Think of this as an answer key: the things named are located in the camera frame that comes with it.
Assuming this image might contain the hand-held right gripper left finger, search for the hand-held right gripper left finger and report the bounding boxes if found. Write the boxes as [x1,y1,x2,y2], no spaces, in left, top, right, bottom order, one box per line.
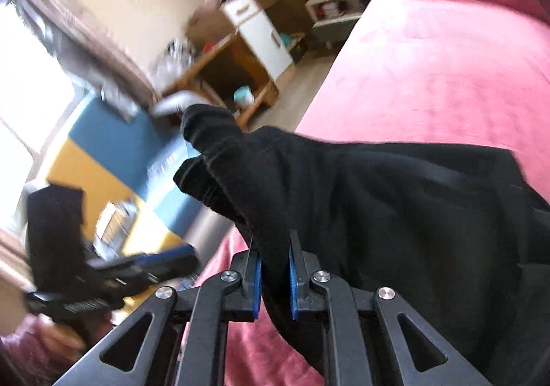
[54,246,264,386]

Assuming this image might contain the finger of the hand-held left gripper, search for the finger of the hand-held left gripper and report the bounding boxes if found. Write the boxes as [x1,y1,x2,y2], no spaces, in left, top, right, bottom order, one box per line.
[92,243,199,286]

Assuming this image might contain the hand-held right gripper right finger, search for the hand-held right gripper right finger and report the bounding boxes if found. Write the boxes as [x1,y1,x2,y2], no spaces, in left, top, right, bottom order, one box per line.
[289,229,493,386]

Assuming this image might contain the black pants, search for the black pants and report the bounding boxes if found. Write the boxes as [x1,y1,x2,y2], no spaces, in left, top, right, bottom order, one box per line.
[173,103,550,386]

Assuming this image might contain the white grey furniture piece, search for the white grey furniture piece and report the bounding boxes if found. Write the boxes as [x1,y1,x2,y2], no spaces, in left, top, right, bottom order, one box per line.
[185,197,235,246]

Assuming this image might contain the blue and yellow mat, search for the blue and yellow mat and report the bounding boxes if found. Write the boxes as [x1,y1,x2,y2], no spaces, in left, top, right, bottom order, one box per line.
[45,91,204,258]

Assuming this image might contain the window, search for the window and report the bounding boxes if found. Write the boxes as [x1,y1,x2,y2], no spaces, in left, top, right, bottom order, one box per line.
[0,3,79,198]

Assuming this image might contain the grey chair armrest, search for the grey chair armrest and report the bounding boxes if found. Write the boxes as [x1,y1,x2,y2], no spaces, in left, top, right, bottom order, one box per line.
[152,91,208,117]

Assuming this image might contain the teal plastic container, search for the teal plastic container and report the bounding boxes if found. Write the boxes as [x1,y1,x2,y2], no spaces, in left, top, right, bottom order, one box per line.
[233,85,255,108]

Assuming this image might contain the patterned curtain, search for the patterned curtain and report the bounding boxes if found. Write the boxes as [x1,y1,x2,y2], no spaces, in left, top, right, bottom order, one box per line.
[13,0,156,112]

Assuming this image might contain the wooden desk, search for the wooden desk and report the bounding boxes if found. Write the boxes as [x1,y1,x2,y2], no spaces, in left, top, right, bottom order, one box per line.
[158,0,311,131]

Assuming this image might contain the pink bed with blanket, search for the pink bed with blanket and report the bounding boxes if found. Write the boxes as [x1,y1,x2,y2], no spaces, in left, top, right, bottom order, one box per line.
[180,0,550,386]

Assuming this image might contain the white cabinet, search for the white cabinet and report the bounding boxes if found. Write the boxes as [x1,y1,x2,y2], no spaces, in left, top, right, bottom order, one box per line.
[221,0,295,82]

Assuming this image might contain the low grey white shelf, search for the low grey white shelf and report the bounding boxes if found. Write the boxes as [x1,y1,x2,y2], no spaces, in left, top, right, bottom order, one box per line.
[305,0,375,48]

